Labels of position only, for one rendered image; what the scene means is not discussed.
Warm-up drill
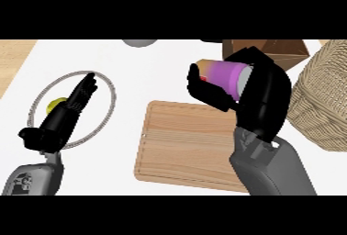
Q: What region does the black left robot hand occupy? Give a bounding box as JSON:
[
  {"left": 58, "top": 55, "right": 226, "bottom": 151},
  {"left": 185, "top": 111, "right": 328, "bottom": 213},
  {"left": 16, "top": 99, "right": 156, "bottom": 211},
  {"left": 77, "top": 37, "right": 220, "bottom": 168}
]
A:
[{"left": 18, "top": 72, "right": 99, "bottom": 154}]

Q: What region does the purple and orange can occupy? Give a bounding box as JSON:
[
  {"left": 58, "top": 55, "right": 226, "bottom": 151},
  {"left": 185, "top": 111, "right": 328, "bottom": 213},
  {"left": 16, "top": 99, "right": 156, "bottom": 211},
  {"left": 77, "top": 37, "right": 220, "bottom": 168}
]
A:
[{"left": 193, "top": 59, "right": 255, "bottom": 103}]

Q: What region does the beige wicker basket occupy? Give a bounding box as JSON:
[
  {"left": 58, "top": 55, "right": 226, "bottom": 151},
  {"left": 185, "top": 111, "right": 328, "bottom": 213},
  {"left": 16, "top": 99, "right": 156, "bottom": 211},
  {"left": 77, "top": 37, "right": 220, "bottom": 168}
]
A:
[{"left": 285, "top": 39, "right": 347, "bottom": 153}]

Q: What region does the grey round object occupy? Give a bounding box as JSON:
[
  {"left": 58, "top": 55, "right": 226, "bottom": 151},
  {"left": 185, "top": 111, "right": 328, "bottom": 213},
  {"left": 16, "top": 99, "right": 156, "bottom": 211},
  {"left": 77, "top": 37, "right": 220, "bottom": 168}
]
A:
[{"left": 121, "top": 39, "right": 158, "bottom": 49}]

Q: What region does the yellow-green round fruit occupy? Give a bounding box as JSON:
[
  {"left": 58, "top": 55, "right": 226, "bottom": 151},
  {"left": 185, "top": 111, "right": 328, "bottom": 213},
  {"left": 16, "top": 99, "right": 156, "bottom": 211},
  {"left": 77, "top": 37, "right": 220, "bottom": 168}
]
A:
[{"left": 44, "top": 96, "right": 69, "bottom": 116}]

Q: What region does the white plate with grey rim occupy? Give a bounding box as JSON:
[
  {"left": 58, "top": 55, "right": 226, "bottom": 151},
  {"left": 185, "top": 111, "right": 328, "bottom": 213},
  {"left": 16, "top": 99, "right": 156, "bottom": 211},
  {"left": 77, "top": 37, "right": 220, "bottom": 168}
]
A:
[{"left": 25, "top": 70, "right": 118, "bottom": 151}]

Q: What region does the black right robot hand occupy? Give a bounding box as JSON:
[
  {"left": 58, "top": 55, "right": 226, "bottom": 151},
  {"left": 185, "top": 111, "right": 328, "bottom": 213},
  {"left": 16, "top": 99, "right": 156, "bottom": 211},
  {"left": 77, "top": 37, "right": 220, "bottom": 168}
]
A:
[{"left": 186, "top": 46, "right": 292, "bottom": 145}]

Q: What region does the wooden cutting board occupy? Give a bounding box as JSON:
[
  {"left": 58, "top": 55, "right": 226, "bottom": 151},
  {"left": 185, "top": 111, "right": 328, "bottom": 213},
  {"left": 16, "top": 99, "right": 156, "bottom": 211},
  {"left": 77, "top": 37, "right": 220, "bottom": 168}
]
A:
[{"left": 133, "top": 99, "right": 251, "bottom": 194}]

